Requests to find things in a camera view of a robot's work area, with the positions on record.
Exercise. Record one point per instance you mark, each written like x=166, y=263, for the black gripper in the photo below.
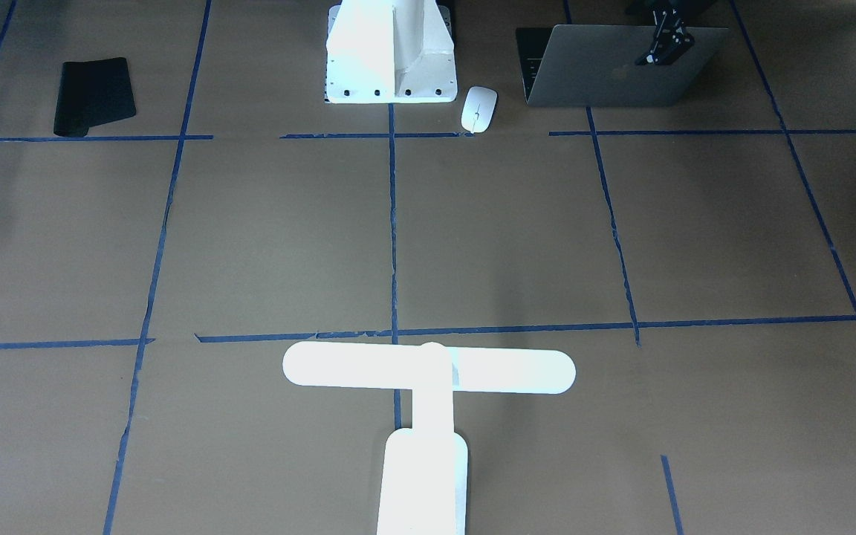
x=667, y=33

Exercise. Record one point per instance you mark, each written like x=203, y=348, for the grey laptop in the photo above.
x=597, y=65

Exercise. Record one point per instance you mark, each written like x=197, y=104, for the white computer mouse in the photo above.
x=478, y=109

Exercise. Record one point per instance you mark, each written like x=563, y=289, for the white desk lamp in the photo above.
x=425, y=466

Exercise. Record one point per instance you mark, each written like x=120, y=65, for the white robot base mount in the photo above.
x=387, y=52

